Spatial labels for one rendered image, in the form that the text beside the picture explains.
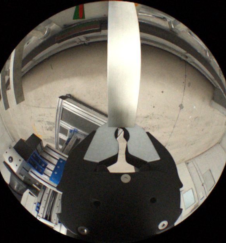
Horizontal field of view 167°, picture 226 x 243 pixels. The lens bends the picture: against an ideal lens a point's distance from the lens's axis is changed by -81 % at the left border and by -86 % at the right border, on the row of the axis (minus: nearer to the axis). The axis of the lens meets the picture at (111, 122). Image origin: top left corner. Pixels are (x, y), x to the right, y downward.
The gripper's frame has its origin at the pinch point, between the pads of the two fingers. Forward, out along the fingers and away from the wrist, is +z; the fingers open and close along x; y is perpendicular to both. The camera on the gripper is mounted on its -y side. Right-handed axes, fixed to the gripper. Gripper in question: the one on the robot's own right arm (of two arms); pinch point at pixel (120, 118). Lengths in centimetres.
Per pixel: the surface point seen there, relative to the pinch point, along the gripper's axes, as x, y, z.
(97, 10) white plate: -5.8, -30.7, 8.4
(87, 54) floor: -33, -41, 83
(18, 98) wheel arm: -23.6, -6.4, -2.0
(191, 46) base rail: 31.2, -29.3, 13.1
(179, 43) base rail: 26.3, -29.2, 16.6
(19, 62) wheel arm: -23.6, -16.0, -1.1
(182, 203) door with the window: 211, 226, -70
